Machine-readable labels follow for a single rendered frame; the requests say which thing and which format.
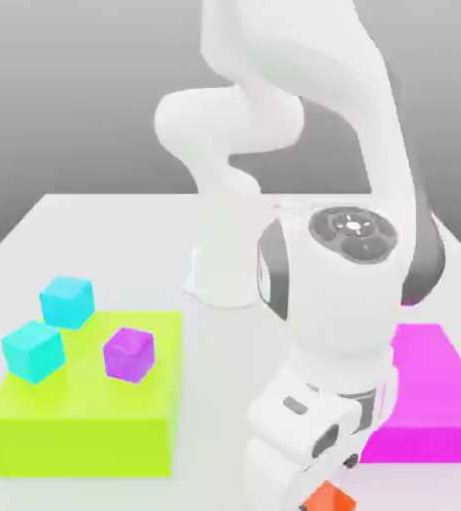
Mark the small orange cube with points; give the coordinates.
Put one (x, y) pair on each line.
(328, 499)

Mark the small cyan cube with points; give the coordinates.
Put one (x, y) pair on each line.
(33, 353)
(67, 303)

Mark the large lime green box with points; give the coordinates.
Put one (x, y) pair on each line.
(87, 423)

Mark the small purple cube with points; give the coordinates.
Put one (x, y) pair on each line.
(128, 355)

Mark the large magenta box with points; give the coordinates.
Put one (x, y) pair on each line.
(434, 399)

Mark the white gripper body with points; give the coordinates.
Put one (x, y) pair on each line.
(274, 479)

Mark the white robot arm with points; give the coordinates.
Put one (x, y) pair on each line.
(334, 303)

